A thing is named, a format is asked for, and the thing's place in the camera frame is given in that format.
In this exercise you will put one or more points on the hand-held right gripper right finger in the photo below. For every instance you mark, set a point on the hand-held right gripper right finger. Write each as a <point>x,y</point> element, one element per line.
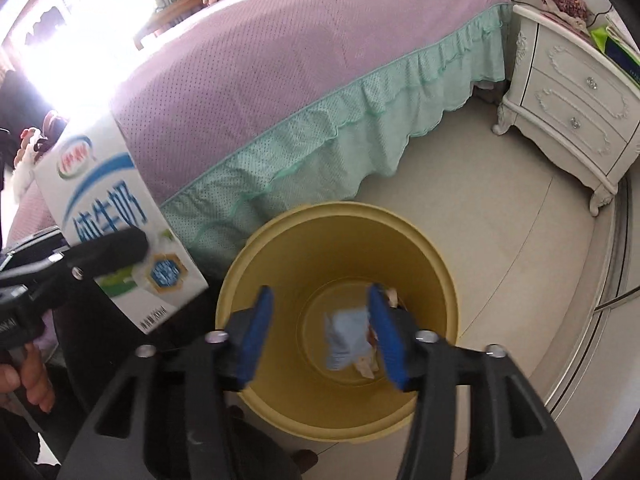
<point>387,340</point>

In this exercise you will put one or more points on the white red wrapper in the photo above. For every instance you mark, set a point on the white red wrapper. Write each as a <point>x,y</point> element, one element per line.
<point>367,366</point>

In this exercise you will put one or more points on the brown wooden desk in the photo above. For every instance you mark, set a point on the brown wooden desk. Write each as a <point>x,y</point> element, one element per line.
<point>170,15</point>

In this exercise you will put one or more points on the light blue crumpled paper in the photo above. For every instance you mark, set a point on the light blue crumpled paper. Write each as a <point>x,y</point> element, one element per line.
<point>345,340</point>

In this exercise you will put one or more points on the yellow plastic trash bin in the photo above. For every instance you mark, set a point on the yellow plastic trash bin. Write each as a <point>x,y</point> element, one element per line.
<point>340,245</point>

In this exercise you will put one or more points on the white sliding wardrobe door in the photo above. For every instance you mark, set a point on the white sliding wardrobe door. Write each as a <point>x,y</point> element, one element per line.
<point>600,360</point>

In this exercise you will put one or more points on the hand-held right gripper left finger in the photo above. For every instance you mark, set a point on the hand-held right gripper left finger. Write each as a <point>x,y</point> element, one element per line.
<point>257,340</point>

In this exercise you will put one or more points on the white blue milk carton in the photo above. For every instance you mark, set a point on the white blue milk carton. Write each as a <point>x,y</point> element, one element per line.
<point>100,195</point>

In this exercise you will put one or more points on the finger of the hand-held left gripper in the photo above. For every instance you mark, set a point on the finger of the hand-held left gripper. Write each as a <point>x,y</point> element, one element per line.
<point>107,255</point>

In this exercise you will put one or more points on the bed with purple cover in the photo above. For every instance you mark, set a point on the bed with purple cover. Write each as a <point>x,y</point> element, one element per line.
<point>275,85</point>

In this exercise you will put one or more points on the pink white plush toy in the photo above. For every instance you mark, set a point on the pink white plush toy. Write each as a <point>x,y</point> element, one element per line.
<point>30,145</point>

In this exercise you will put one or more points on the person's left hand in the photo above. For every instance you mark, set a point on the person's left hand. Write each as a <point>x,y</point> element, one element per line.
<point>30,380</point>

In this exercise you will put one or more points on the white paper stack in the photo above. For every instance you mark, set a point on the white paper stack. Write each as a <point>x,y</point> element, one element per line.
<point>625,30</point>

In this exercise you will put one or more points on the green folder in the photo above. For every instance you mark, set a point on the green folder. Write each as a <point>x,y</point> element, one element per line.
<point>602,37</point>

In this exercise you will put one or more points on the white carved nightstand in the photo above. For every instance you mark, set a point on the white carved nightstand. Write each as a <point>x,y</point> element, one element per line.
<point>565,100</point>

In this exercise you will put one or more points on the person's black pants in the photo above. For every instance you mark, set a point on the person's black pants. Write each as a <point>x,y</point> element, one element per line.
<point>70,350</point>

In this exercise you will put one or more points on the blue book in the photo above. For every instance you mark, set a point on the blue book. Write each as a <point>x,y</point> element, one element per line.
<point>622,62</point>

